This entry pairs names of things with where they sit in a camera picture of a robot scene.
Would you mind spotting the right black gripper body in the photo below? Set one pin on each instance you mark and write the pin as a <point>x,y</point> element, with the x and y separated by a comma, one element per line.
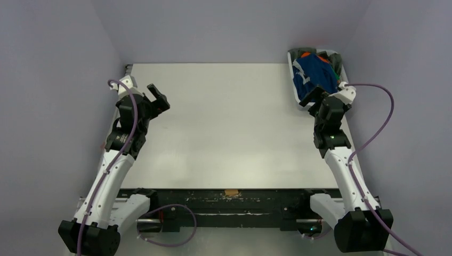
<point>318,97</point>

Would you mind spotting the orange t shirt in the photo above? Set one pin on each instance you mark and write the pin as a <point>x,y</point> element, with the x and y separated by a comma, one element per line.
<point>306,54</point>

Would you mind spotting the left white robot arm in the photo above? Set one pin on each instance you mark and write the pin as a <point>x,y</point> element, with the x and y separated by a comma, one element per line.
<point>96,228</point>

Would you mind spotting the blue t shirt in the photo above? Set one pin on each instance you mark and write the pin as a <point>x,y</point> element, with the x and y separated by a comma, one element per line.
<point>311,72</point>

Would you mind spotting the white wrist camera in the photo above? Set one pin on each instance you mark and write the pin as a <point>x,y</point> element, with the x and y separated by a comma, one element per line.
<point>120,86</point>
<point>346,93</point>

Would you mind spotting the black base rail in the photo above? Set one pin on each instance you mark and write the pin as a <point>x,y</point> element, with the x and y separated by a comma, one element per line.
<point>284,209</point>

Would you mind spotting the white plastic basket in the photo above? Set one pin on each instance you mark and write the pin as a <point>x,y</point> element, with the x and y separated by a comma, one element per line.
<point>342,76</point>

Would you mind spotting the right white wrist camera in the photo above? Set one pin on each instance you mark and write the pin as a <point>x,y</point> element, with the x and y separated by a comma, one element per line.
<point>346,93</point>

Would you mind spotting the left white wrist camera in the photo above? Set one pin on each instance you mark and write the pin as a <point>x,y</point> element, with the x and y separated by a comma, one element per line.
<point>120,86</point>

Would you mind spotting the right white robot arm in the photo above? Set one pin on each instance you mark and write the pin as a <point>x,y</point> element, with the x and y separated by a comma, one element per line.
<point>359,223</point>

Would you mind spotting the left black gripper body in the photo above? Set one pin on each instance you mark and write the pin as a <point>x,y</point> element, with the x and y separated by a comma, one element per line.
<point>152,110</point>

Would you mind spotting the grey t shirt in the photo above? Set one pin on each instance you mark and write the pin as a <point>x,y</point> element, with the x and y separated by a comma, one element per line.
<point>334,58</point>

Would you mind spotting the brown tape piece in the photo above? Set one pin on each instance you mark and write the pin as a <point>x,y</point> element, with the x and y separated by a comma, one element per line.
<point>231,192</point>

